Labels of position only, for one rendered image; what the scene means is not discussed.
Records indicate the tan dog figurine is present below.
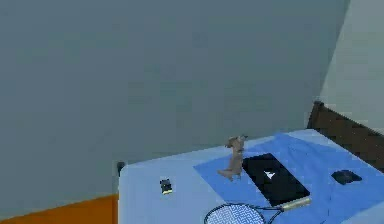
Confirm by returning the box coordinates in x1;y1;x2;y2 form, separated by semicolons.
217;134;249;182

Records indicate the blue bed with brown headboard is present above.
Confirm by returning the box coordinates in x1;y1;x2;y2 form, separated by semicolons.
116;100;384;224

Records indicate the black closed laptop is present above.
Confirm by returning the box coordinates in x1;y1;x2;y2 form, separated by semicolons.
242;152;311;208

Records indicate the blue tennis racket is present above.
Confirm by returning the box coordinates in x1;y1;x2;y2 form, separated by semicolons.
203;196;313;224

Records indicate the small black flat object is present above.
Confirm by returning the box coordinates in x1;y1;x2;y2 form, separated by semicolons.
330;169;363;186

